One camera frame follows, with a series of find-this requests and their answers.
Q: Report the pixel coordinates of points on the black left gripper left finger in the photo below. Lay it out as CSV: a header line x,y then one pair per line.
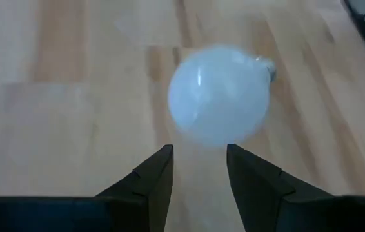
x,y
121,209

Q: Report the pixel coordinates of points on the white lightbulb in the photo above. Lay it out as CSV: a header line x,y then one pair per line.
x,y
218,96

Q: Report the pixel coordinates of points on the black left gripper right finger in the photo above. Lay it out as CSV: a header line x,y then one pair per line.
x,y
282,209

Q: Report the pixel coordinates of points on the black aluminium table frame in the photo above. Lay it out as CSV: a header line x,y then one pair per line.
x,y
360,35

